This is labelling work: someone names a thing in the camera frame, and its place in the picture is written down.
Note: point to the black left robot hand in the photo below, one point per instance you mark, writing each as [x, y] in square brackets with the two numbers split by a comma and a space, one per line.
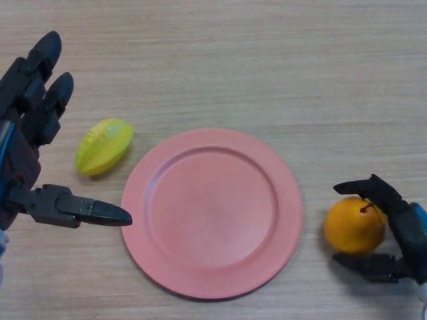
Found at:
[20, 156]

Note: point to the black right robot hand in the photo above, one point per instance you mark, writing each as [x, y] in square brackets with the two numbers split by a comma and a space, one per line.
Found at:
[408, 233]

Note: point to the yellow orange pear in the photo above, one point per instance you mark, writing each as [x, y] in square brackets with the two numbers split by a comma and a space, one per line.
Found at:
[350, 226]

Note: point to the pink round plate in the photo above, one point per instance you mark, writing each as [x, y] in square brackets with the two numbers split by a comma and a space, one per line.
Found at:
[211, 213]

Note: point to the yellow green starfruit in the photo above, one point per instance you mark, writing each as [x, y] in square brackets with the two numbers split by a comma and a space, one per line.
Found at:
[103, 148]

